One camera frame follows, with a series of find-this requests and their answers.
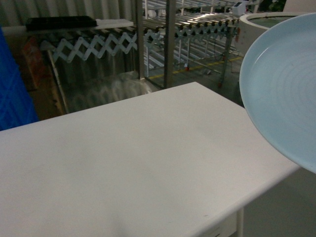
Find light blue round tray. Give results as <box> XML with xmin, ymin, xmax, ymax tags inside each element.
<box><xmin>239</xmin><ymin>13</ymin><xmax>316</xmax><ymax>172</ymax></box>

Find black tray on conveyor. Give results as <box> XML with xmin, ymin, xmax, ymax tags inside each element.
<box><xmin>25</xmin><ymin>16</ymin><xmax>97</xmax><ymax>31</ymax></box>

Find expandable roller conveyor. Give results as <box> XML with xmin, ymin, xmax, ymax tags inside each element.
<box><xmin>40</xmin><ymin>13</ymin><xmax>239</xmax><ymax>87</ymax></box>

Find white board on conveyor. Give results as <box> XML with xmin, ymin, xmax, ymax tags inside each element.
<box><xmin>96</xmin><ymin>19</ymin><xmax>134</xmax><ymax>29</ymax></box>

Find white round tub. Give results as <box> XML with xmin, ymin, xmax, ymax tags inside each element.
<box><xmin>235</xmin><ymin>12</ymin><xmax>307</xmax><ymax>55</ymax></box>

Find blue crate upper stacked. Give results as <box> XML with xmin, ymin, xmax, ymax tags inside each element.
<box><xmin>0</xmin><ymin>32</ymin><xmax>39</xmax><ymax>130</ymax></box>

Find steel frame post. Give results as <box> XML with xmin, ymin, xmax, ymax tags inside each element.
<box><xmin>135</xmin><ymin>0</ymin><xmax>176</xmax><ymax>89</ymax></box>

